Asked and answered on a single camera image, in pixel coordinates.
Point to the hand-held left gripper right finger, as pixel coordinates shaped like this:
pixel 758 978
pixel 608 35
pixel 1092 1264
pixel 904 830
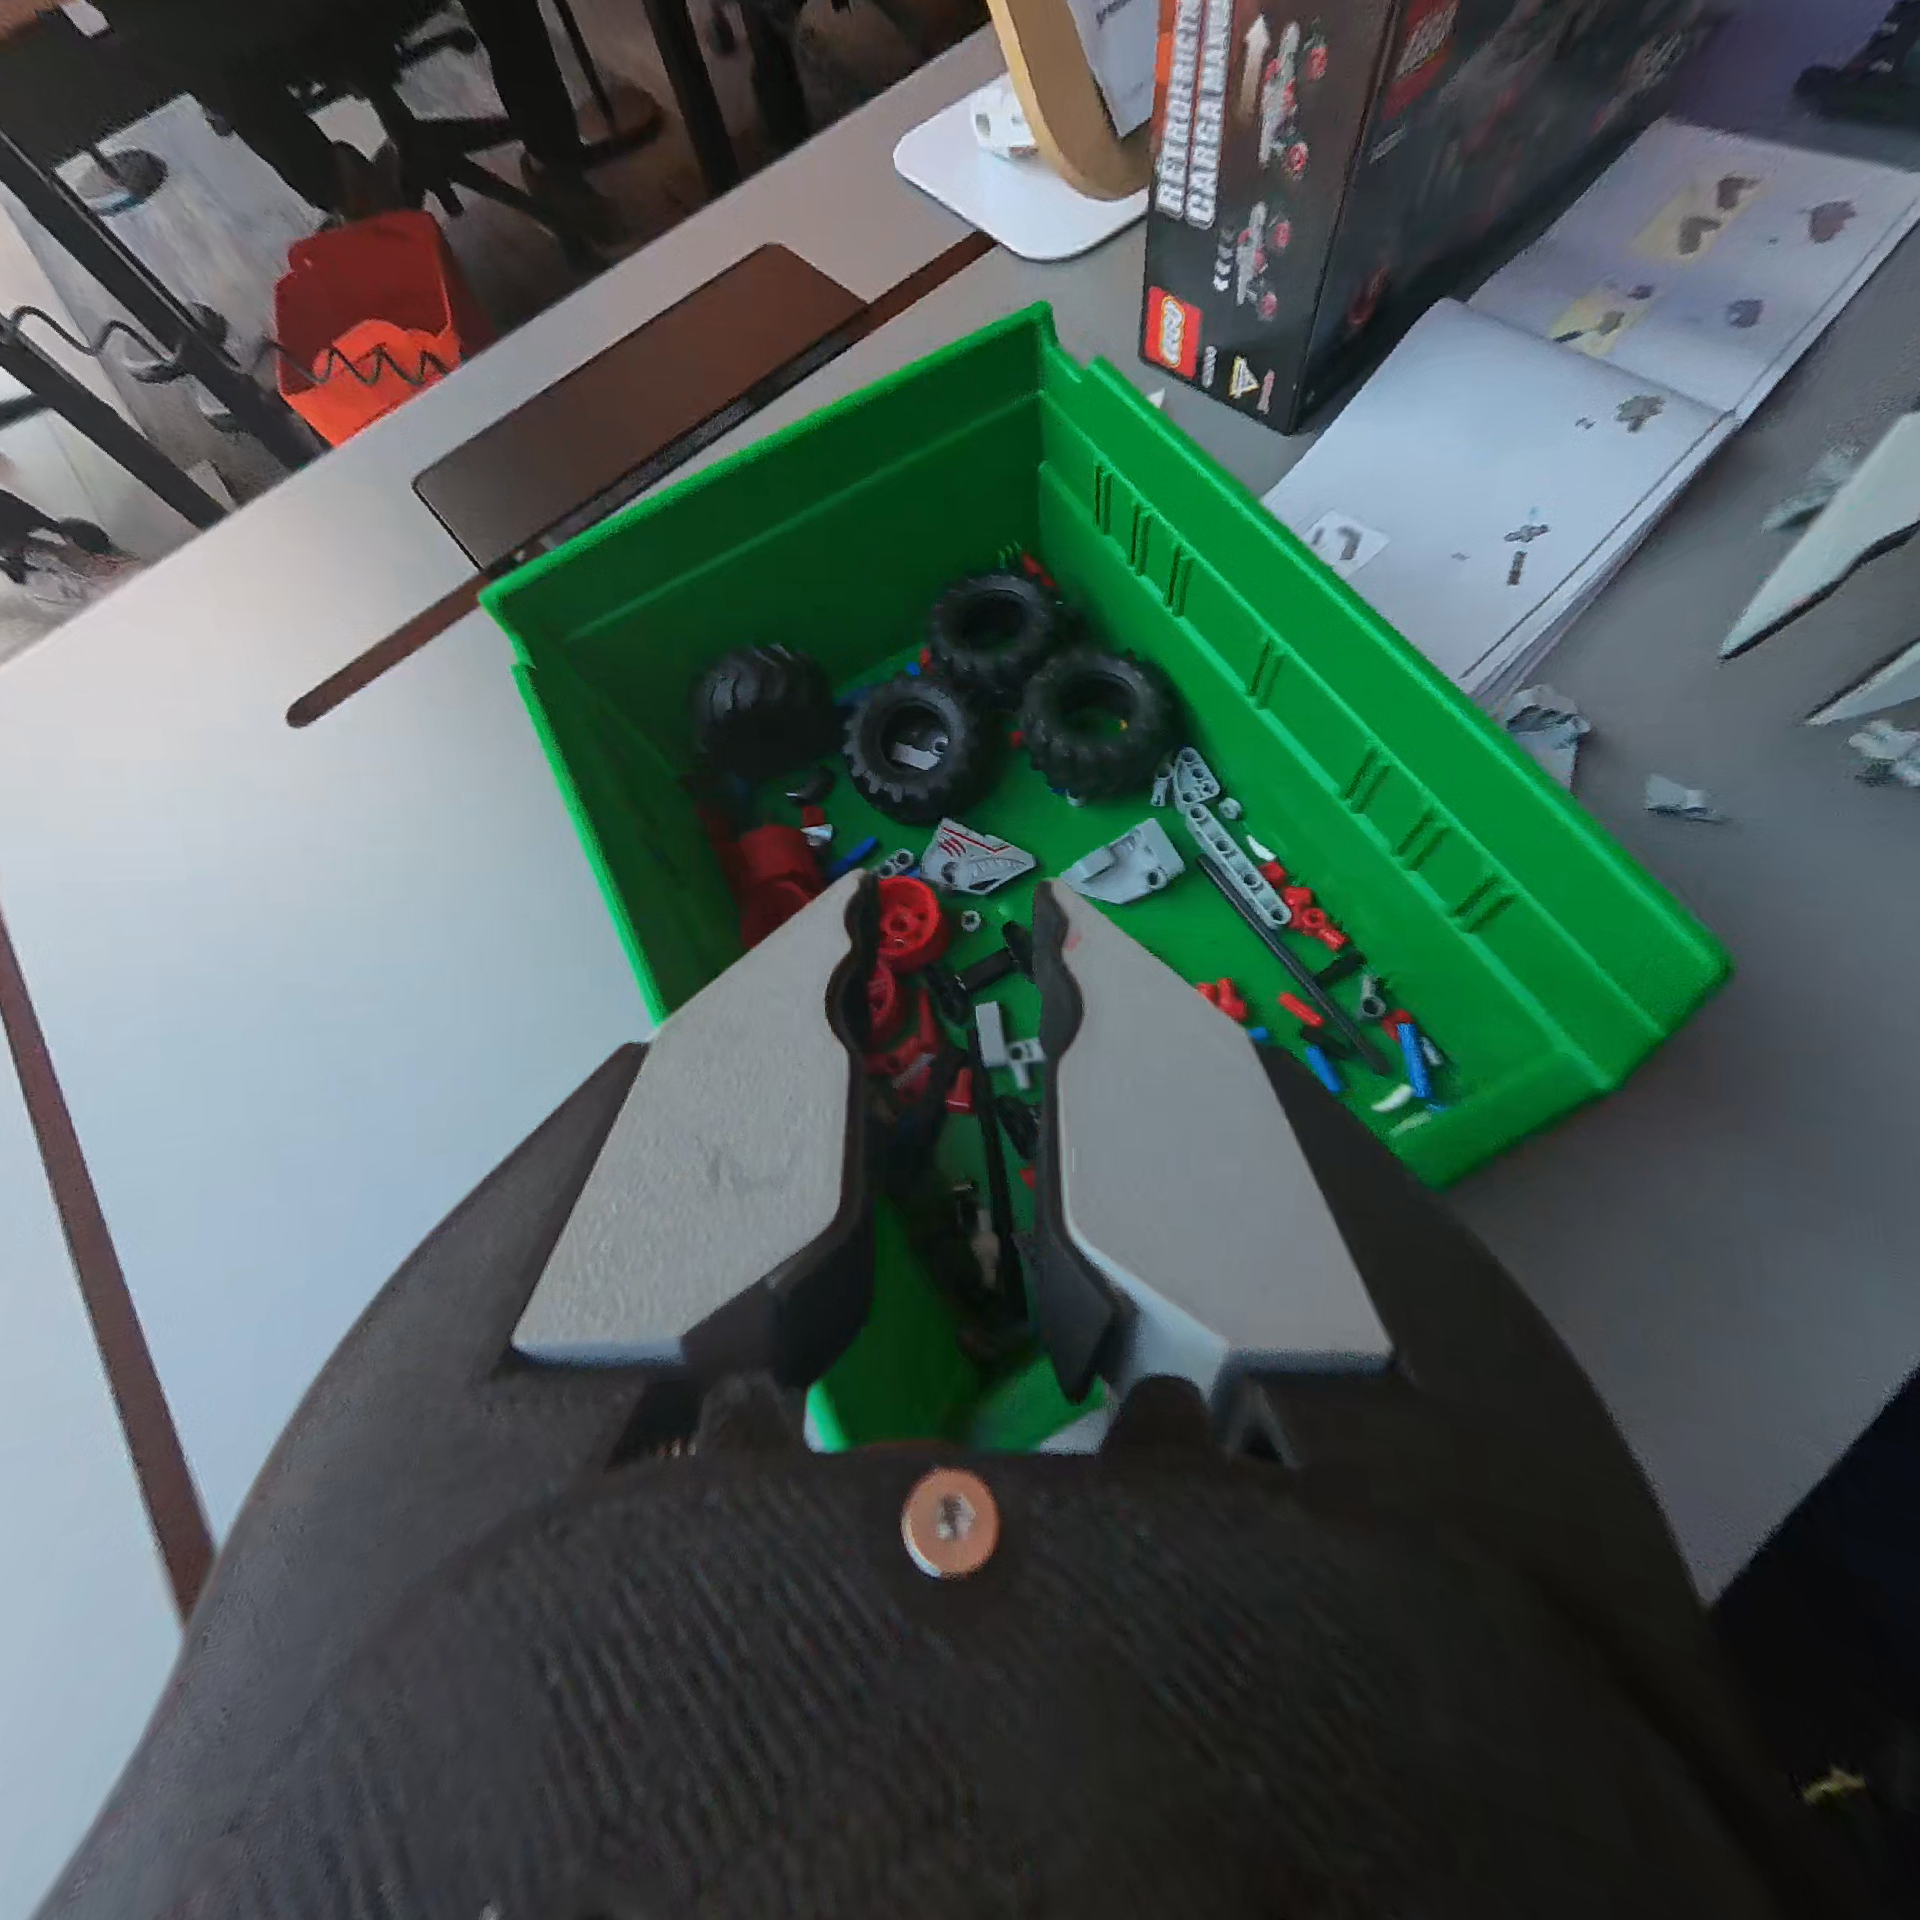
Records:
pixel 1215 1184

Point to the red lego wheel hub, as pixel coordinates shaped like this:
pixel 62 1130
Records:
pixel 906 918

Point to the orange bucket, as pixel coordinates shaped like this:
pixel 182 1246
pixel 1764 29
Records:
pixel 376 299

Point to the grey lego piece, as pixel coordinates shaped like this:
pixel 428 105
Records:
pixel 1546 728

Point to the pile of small lego pieces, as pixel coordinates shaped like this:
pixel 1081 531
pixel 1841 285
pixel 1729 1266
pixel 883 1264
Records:
pixel 1306 991

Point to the plain grey lego panel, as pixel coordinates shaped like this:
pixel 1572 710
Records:
pixel 1127 869

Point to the black lego set box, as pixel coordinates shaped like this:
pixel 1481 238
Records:
pixel 1424 181

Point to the person's dark clothing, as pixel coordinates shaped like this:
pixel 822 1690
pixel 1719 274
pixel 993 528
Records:
pixel 1828 1576

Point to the open lego instruction booklet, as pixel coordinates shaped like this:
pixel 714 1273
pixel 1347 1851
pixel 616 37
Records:
pixel 1500 451

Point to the dark brown flat panel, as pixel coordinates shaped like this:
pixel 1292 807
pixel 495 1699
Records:
pixel 644 389

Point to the grey printed lego panel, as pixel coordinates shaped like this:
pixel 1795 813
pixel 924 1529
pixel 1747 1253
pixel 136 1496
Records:
pixel 975 857

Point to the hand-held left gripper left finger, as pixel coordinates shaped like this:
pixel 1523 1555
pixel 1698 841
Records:
pixel 705 1170

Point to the green plastic bin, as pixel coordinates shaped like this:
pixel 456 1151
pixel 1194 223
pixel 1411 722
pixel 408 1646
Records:
pixel 839 494

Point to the black chair legs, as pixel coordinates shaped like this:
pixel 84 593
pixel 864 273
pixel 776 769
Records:
pixel 511 59

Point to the black lego tyre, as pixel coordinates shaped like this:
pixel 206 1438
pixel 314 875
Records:
pixel 762 714
pixel 1036 630
pixel 918 781
pixel 1140 735

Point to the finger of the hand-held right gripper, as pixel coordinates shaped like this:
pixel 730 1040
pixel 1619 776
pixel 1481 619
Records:
pixel 1868 518
pixel 1881 682

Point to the black metal frame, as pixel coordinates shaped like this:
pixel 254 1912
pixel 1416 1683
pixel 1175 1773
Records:
pixel 148 315

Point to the white monitor stand base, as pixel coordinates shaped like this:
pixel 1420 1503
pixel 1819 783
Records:
pixel 1036 211

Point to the long grey lego beam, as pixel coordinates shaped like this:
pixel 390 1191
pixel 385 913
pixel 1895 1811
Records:
pixel 1230 849

